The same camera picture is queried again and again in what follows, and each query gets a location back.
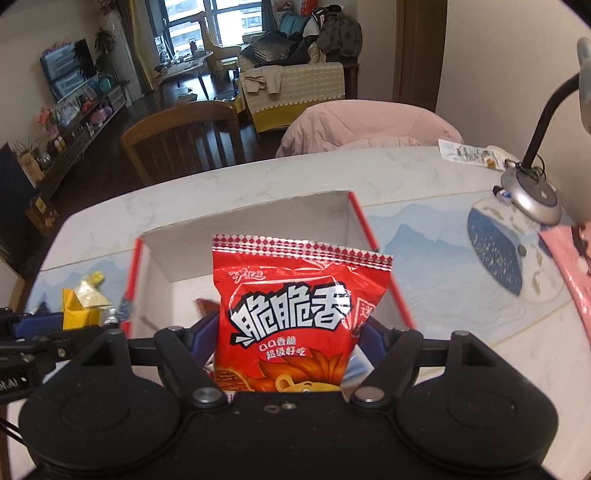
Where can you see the wooden TV cabinet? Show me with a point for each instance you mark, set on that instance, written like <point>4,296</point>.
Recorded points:
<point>87,124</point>

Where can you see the wooden door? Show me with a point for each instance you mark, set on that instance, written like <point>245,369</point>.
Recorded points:
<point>420,50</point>

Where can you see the black cabinet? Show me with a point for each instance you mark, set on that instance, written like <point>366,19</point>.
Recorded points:
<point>11,207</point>

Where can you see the black cushion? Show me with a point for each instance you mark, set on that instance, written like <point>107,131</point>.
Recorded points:
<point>268,48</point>

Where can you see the dark jacket pile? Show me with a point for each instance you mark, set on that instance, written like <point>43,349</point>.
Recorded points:
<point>337,32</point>

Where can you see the white printed packet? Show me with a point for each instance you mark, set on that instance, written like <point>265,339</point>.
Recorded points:
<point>466,152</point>

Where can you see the yellow grey curtain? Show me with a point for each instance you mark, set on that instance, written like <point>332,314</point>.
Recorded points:
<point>136,41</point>

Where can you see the pink flowers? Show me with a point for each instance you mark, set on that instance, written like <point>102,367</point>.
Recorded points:
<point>48,120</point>

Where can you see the pink printed plastic bag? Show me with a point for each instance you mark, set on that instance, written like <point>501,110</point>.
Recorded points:
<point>570,272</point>

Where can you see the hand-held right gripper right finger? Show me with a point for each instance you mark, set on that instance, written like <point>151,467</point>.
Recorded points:
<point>374,344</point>

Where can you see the pink round ornament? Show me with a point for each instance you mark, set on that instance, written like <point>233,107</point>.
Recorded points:
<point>100,114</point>

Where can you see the red snack packet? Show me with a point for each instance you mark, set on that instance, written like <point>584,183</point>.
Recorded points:
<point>286,295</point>

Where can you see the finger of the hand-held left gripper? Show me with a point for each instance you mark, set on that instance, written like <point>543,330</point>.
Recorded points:
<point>37,324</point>
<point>51,350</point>

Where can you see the brown gift box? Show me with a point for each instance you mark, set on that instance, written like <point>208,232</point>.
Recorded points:
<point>42,216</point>

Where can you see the window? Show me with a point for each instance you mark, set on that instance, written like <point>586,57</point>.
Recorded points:
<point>184,23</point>

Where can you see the white tower air conditioner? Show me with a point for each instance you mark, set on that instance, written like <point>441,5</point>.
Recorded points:
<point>121,50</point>

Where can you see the red cardboard box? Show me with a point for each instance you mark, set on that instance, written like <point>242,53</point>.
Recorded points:
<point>184,258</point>

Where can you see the sofa with cream cover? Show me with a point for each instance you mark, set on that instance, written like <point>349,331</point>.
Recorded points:
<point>304,87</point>

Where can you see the television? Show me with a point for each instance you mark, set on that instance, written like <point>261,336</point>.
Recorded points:
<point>69,67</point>

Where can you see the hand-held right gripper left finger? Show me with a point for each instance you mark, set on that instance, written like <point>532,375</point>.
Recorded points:
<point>203,341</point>

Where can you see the beige cloth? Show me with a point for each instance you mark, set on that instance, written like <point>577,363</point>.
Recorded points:
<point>263,78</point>

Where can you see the teal cushion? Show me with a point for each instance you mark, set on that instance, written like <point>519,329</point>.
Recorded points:
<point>291,23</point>

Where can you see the plain yellow packet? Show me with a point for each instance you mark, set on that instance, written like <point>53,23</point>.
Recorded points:
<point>78,317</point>

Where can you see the silver desk lamp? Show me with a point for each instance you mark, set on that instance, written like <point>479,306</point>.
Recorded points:
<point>531,194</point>

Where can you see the wooden coffee table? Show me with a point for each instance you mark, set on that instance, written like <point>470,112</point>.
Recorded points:
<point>184,67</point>

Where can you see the wooden giraffe chair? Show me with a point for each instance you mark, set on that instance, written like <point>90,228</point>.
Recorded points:
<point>221,53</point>

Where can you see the cream gold foil packet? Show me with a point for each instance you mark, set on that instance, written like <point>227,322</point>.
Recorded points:
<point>92,295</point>

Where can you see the paper bag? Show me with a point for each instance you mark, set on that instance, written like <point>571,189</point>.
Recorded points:
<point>30,170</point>

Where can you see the green potted plant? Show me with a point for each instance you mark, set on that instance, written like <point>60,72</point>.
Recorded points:
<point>105,48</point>

